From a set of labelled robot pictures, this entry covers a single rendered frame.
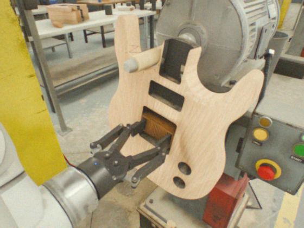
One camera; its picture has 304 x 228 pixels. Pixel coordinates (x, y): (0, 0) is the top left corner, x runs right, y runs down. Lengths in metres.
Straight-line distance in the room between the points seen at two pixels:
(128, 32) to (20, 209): 0.38
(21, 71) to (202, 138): 1.02
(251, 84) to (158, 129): 0.24
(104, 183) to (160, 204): 0.93
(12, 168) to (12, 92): 0.94
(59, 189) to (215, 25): 0.46
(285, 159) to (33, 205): 0.53
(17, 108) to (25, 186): 0.98
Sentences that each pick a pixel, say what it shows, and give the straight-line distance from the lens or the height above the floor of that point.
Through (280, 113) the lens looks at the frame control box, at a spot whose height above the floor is 1.12.
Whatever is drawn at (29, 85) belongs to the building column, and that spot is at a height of 0.90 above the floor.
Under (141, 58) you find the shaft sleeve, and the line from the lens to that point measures 0.40.
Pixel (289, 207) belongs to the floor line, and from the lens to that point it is 1.90.
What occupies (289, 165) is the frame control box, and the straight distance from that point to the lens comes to 0.61.
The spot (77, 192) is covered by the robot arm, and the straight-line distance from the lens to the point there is 0.37.
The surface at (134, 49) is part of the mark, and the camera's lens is 0.51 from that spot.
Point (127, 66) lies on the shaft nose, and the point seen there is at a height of 1.25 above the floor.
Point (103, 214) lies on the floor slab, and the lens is 1.64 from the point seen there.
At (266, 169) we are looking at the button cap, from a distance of 0.60.
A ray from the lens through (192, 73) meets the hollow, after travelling 0.43.
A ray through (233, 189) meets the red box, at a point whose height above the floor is 0.62.
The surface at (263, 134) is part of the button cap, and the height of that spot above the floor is 1.07.
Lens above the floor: 1.39
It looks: 34 degrees down
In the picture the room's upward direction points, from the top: straight up
